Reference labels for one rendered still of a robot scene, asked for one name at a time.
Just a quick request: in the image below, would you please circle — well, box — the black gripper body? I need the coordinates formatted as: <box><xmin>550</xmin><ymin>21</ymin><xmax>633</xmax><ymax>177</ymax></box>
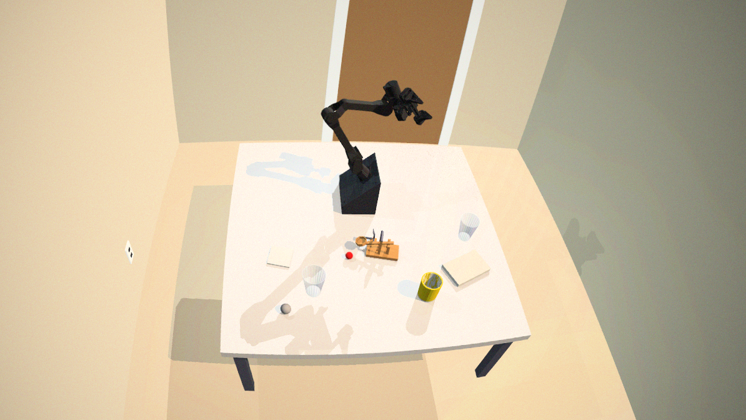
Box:
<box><xmin>397</xmin><ymin>87</ymin><xmax>425</xmax><ymax>125</ymax></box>

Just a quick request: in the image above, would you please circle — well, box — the yellow mug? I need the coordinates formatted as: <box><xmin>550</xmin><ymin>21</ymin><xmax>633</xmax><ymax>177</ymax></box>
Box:
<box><xmin>417</xmin><ymin>272</ymin><xmax>443</xmax><ymax>303</ymax></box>

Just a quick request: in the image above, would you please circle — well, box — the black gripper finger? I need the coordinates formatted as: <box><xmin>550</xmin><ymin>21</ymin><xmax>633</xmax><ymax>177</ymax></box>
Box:
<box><xmin>418</xmin><ymin>111</ymin><xmax>432</xmax><ymax>123</ymax></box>
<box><xmin>404</xmin><ymin>90</ymin><xmax>424</xmax><ymax>104</ymax></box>

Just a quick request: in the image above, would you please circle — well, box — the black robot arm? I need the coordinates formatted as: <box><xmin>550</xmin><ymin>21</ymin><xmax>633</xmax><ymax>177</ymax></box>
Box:
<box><xmin>321</xmin><ymin>80</ymin><xmax>411</xmax><ymax>182</ymax></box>

